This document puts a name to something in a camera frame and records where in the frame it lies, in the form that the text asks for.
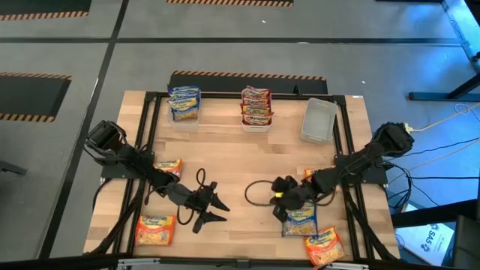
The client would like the black metal table frame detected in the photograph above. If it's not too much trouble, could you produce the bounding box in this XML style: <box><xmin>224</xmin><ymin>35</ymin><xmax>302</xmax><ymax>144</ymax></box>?
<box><xmin>88</xmin><ymin>91</ymin><xmax>401</xmax><ymax>263</ymax></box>

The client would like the black metal beam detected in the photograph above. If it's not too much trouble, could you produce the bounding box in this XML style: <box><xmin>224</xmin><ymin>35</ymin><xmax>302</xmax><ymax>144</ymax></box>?
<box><xmin>389</xmin><ymin>197</ymin><xmax>480</xmax><ymax>229</ymax></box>

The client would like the orange Maruchan ramen packet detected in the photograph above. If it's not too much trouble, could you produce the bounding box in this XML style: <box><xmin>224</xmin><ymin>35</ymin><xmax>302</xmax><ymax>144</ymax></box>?
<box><xmin>303</xmin><ymin>166</ymin><xmax>337</xmax><ymax>181</ymax></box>
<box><xmin>304</xmin><ymin>226</ymin><xmax>346</xmax><ymax>268</ymax></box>
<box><xmin>153</xmin><ymin>157</ymin><xmax>184</xmax><ymax>179</ymax></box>
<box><xmin>134</xmin><ymin>214</ymin><xmax>177</xmax><ymax>247</ymax></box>

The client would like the black floor cable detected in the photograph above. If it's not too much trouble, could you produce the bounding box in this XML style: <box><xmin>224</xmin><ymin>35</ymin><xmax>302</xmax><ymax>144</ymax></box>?
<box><xmin>410</xmin><ymin>136</ymin><xmax>480</xmax><ymax>157</ymax></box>

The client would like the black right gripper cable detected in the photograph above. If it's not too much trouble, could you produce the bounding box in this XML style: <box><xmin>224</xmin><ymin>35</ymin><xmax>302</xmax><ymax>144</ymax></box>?
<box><xmin>244</xmin><ymin>179</ymin><xmax>281</xmax><ymax>207</ymax></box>

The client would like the grey metal foot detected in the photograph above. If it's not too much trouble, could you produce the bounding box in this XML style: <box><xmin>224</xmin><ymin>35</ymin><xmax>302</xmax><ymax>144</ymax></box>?
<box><xmin>0</xmin><ymin>160</ymin><xmax>28</xmax><ymax>176</ymax></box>

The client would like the dark grey container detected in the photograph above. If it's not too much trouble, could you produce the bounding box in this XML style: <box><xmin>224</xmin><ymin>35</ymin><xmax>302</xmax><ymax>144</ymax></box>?
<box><xmin>451</xmin><ymin>215</ymin><xmax>480</xmax><ymax>270</ymax></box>

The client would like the beige floor cable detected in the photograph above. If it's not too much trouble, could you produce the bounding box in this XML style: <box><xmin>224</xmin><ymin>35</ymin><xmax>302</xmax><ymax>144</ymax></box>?
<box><xmin>410</xmin><ymin>101</ymin><xmax>480</xmax><ymax>133</ymax></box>

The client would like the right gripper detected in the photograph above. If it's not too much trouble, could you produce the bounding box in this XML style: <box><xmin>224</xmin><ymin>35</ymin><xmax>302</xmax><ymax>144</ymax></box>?
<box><xmin>269</xmin><ymin>175</ymin><xmax>316</xmax><ymax>223</ymax></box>

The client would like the clear plastic bin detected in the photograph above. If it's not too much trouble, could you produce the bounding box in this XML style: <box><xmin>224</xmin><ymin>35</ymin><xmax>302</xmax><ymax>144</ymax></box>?
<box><xmin>167</xmin><ymin>88</ymin><xmax>202</xmax><ymax>132</ymax></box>

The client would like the white plastic bin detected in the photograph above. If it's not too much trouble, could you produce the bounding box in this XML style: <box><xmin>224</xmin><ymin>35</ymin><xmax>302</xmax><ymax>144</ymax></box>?
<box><xmin>240</xmin><ymin>89</ymin><xmax>275</xmax><ymax>133</ymax></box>

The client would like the black metal desk frame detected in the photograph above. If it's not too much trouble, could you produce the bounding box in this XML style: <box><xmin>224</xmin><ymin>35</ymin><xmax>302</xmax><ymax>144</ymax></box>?
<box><xmin>407</xmin><ymin>0</ymin><xmax>480</xmax><ymax>102</ymax></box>

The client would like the grey plastic bin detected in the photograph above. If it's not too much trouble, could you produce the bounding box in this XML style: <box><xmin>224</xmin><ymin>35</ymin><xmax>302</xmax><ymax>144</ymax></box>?
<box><xmin>300</xmin><ymin>97</ymin><xmax>338</xmax><ymax>146</ymax></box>

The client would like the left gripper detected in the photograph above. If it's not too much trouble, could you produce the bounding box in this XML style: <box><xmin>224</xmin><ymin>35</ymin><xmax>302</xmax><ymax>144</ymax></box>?
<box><xmin>179</xmin><ymin>181</ymin><xmax>230</xmax><ymax>234</ymax></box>

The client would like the white printed cardboard box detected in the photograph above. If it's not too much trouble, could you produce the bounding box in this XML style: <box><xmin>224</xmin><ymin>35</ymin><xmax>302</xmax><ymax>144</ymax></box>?
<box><xmin>395</xmin><ymin>222</ymin><xmax>457</xmax><ymax>267</ymax></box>

